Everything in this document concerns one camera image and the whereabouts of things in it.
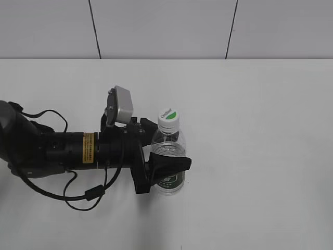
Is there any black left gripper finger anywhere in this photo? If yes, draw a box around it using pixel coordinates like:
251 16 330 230
146 152 192 185
140 118 158 143

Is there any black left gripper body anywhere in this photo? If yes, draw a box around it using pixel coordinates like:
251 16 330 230
98 117 151 194

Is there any white green bottle cap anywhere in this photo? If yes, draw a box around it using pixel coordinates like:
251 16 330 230
158 108 180 131

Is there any clear Cestbon water bottle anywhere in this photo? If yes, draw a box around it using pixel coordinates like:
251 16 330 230
151 129 186 195

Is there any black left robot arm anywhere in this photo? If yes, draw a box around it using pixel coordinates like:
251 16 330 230
1 101 191 201

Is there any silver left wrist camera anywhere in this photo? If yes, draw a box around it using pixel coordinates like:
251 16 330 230
105 85 134 127

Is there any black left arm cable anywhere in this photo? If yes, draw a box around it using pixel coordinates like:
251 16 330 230
10 103 125 211

